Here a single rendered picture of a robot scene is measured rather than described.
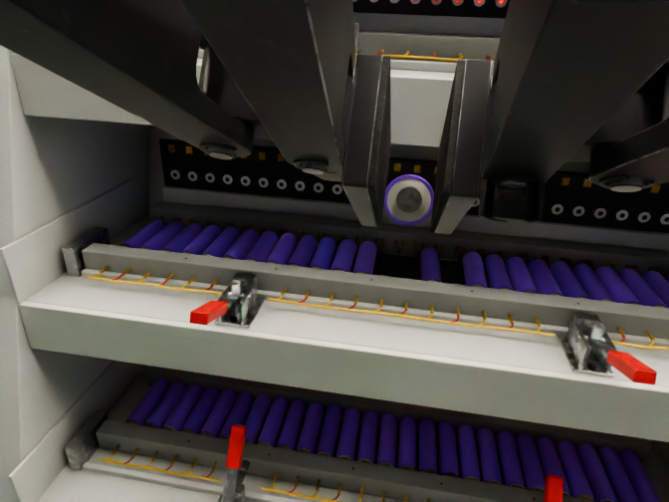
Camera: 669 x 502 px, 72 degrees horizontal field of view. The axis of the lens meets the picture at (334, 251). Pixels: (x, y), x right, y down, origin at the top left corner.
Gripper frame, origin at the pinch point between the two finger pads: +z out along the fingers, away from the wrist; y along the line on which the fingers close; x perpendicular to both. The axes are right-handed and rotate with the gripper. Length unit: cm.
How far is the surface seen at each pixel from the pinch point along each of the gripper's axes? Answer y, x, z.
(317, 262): -7.6, -2.3, 27.9
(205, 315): -11.9, -6.9, 14.9
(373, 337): -1.5, -7.6, 22.7
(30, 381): -30.5, -15.6, 23.4
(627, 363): 13.7, -6.4, 16.5
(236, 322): -12.3, -7.9, 21.8
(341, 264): -5.4, -2.2, 28.1
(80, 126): -30.7, 7.5, 24.7
